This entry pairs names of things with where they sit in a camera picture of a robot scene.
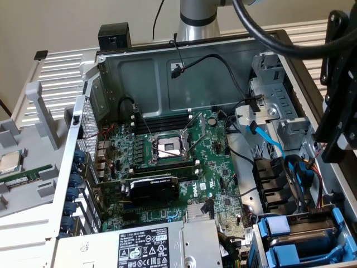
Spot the open PC case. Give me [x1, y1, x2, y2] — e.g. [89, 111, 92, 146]
[46, 29, 357, 268]

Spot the thin black cable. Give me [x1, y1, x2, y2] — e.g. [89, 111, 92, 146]
[152, 0, 166, 40]

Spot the black box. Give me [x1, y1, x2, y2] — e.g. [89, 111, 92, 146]
[98, 22, 132, 52]

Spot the hard drive in blue caddy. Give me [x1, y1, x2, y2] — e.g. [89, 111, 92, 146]
[248, 208, 357, 268]

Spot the braided power cable bundle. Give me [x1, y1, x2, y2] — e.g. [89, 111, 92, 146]
[217, 232, 246, 268]

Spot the blue SATA wire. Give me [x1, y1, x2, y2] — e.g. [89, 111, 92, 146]
[247, 121, 315, 193]

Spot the green motherboard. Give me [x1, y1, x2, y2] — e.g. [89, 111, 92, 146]
[93, 109, 253, 242]

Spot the grey parts rack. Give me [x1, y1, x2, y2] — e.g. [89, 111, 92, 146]
[0, 80, 72, 220]

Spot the metal locking lever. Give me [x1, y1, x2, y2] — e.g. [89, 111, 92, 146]
[186, 133, 208, 157]
[132, 110, 153, 140]

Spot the red black twisted wire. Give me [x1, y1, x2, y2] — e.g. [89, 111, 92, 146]
[83, 123, 117, 171]

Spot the black graphics card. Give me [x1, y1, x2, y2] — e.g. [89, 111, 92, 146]
[94, 174, 181, 209]

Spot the black wire with connector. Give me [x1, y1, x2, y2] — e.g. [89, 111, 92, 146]
[170, 53, 264, 112]

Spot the CPU socket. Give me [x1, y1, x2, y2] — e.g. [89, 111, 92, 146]
[149, 131, 195, 165]

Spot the silver CPU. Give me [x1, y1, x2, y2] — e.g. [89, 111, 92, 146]
[0, 150, 22, 175]

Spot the thick black camera cable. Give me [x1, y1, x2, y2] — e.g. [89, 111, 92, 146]
[231, 0, 332, 61]

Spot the black RAM slot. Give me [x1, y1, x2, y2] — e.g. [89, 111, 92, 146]
[130, 108, 194, 126]
[131, 167, 200, 181]
[130, 116, 195, 132]
[131, 160, 200, 173]

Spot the empty blue disk carrier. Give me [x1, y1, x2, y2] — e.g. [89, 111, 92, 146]
[264, 242, 345, 265]

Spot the green RAM stick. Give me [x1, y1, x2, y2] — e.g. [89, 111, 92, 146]
[0, 164, 54, 191]

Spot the metal socket cover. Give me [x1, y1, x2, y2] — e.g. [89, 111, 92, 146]
[180, 111, 208, 153]

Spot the grey power supply unit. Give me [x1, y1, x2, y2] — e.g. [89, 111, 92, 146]
[54, 219, 224, 268]

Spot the silver metal drive cage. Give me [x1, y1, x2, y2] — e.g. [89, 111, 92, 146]
[247, 51, 321, 168]

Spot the silver heat sink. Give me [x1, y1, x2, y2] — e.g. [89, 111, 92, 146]
[186, 203, 216, 222]

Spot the black strap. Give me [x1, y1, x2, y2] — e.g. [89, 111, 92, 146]
[244, 94, 265, 113]

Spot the red yellow power wire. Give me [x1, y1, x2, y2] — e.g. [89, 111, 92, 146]
[306, 157, 334, 221]

